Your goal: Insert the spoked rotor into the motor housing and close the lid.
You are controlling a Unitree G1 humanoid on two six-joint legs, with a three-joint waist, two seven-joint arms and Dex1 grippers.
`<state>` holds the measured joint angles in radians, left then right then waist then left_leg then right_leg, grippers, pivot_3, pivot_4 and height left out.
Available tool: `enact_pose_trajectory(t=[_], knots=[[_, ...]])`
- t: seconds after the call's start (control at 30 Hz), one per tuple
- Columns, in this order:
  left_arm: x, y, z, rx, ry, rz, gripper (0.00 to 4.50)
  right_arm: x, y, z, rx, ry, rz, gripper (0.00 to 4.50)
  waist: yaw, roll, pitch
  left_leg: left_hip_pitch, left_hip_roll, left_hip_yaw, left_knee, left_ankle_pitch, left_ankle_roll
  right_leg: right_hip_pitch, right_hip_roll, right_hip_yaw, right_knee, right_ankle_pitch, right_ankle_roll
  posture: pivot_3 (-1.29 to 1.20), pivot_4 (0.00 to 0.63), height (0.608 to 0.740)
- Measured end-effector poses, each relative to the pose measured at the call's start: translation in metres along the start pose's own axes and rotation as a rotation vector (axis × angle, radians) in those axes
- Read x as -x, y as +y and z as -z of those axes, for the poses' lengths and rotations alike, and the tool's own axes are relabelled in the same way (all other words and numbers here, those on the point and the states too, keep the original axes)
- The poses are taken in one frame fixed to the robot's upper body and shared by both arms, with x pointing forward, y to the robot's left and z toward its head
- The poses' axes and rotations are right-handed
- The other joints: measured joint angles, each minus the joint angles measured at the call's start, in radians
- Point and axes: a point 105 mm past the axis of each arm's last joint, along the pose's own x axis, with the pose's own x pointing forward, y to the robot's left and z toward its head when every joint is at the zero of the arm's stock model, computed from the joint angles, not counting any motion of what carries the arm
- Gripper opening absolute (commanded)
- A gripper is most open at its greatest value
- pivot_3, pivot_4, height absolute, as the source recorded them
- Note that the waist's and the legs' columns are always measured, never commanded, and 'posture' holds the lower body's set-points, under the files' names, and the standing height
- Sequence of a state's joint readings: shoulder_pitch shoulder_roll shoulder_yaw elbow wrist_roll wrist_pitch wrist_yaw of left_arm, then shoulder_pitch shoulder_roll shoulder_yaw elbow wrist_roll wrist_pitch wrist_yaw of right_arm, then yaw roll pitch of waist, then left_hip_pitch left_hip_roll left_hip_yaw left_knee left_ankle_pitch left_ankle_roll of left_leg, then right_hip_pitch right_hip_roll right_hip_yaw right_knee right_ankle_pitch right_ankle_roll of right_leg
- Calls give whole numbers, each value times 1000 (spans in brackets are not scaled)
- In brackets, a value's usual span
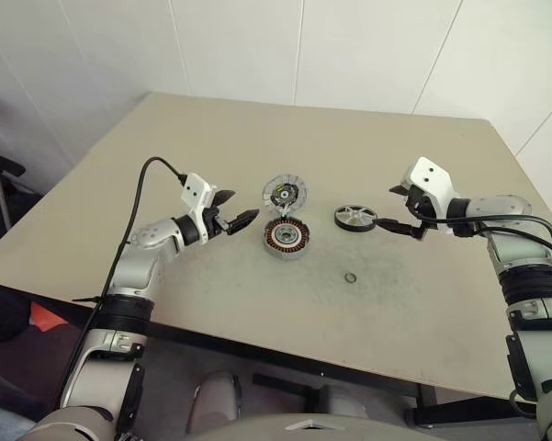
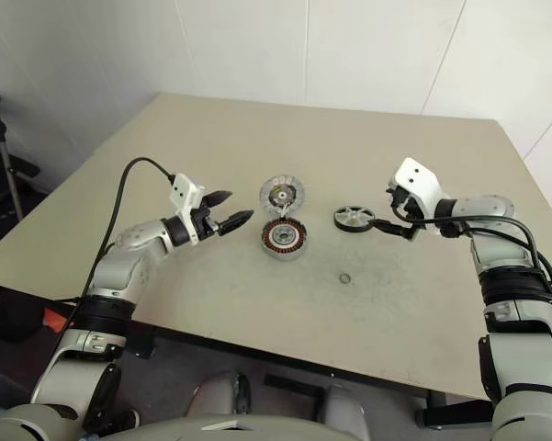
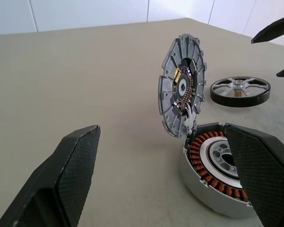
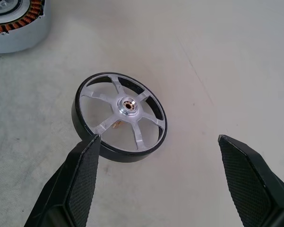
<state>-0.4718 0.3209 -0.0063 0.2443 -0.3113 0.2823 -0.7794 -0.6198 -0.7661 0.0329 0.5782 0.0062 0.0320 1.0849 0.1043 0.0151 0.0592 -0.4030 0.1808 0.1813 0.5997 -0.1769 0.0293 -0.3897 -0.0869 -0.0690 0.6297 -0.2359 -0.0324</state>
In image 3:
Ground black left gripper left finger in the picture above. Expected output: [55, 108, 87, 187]
[0, 124, 101, 227]

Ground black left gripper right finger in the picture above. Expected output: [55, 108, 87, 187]
[225, 122, 284, 227]

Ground black rotor ring silver spokes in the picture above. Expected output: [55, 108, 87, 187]
[209, 75, 272, 108]

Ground silver motor stator copper coils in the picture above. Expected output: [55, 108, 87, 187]
[178, 122, 259, 217]

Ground grey motor cover circuit board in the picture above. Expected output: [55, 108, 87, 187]
[157, 33, 207, 138]

